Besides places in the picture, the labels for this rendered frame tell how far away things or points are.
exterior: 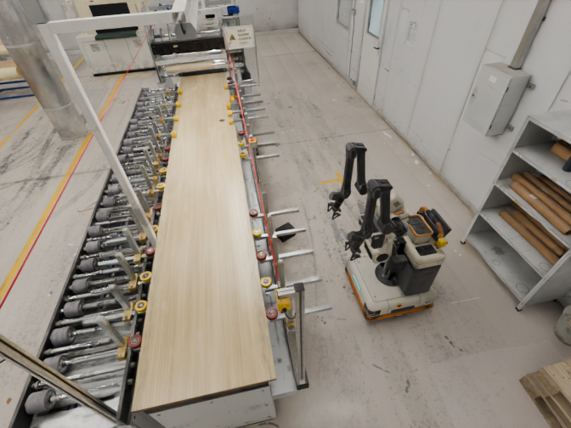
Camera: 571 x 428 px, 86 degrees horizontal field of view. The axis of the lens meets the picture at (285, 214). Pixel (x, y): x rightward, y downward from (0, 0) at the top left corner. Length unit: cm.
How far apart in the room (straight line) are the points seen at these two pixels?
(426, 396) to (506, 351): 86
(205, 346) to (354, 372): 138
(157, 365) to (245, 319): 56
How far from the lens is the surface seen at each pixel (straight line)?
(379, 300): 295
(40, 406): 246
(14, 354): 158
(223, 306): 218
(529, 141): 347
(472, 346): 334
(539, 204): 331
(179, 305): 228
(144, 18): 194
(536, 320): 377
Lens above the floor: 274
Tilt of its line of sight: 43 degrees down
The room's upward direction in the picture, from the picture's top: 3 degrees counter-clockwise
